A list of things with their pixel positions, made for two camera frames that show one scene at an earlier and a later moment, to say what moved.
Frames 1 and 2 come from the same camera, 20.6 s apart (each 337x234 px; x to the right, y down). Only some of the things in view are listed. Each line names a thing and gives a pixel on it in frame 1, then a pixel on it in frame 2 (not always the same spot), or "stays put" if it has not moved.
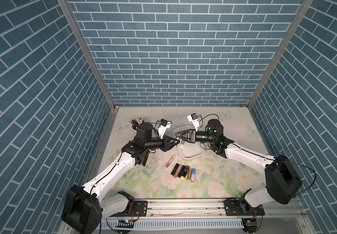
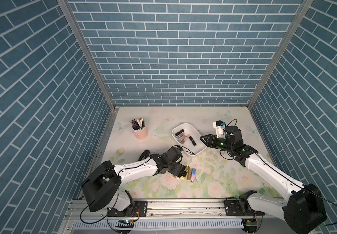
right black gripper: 194,136 → 207,136
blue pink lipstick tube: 193,175 stays put
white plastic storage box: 188,150 stays put
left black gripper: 165,144 → 178,168
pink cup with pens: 136,123 stays put
